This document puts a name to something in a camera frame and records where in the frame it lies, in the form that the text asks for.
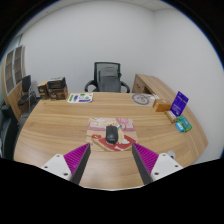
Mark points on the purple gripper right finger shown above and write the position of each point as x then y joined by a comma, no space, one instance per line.
153,166

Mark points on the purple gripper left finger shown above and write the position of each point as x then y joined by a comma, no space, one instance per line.
70,166

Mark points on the black computer mouse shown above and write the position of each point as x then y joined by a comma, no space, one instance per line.
111,134

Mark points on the cartoon dog mouse pad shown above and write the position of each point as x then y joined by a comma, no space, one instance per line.
96,134

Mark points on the blue small packet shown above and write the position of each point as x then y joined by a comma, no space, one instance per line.
179,127

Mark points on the yellow small box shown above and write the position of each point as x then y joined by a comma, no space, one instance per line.
171,116

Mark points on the green packet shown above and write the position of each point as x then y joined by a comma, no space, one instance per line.
184,122

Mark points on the orange box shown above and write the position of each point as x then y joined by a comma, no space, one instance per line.
161,105

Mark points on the purple standing card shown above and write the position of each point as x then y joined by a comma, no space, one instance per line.
179,104

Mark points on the white green paper sheet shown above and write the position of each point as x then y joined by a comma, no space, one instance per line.
80,98

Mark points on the black chair at left edge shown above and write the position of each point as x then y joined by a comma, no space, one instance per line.
9,127

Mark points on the dark brown cardboard box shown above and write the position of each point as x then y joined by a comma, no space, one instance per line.
57,88

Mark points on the black side chair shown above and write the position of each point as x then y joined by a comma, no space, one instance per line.
27,93

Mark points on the small brown cardboard box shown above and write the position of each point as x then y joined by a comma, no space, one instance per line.
43,90

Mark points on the black mesh office chair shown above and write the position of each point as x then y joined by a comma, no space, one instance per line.
107,78

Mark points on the wooden bookshelf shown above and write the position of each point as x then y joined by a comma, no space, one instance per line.
13,71

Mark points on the desk cable grommet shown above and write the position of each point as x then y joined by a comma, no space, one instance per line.
171,154

